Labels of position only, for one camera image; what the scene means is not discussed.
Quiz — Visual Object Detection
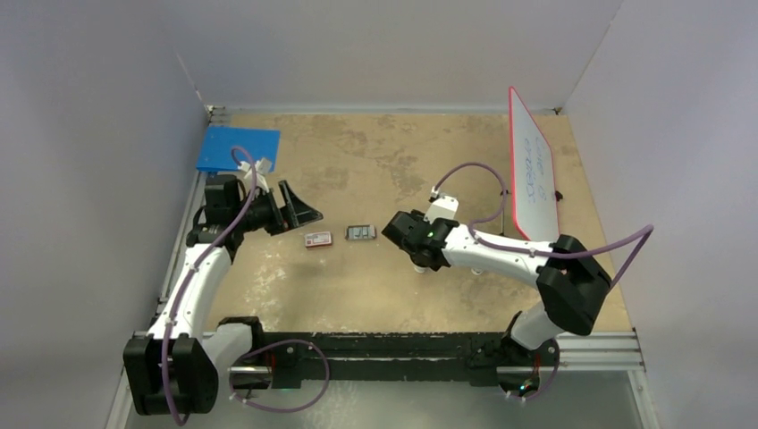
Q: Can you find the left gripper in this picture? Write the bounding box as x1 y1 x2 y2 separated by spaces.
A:
232 181 320 236

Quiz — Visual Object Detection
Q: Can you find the red white staple box sleeve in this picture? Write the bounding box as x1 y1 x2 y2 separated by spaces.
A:
304 231 333 249

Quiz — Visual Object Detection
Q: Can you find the staple box tray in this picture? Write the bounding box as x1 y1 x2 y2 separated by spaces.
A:
345 224 376 241

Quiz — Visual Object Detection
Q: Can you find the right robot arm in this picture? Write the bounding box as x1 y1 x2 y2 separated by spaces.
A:
382 210 611 364

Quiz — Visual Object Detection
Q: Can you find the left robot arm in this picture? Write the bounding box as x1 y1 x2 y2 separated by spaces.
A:
122 174 324 426

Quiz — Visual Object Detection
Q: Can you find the blue plastic board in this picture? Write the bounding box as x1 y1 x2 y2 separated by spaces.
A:
196 125 282 174

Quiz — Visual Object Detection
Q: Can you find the red framed whiteboard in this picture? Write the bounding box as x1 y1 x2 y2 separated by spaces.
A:
509 87 560 241

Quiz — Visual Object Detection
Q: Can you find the whiteboard metal stand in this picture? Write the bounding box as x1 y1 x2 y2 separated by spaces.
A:
499 189 564 235

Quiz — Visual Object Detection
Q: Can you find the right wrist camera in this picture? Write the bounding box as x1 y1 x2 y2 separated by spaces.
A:
424 187 459 223

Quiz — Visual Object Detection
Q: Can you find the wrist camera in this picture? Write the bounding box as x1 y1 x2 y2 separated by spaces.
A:
424 187 459 223
238 157 274 193

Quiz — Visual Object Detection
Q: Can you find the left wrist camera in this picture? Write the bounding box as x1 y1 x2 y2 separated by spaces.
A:
238 157 274 193

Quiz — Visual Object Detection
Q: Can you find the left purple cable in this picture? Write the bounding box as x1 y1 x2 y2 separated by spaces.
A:
161 146 259 427

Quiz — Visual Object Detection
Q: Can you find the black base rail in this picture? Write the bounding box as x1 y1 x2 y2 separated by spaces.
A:
227 331 558 392

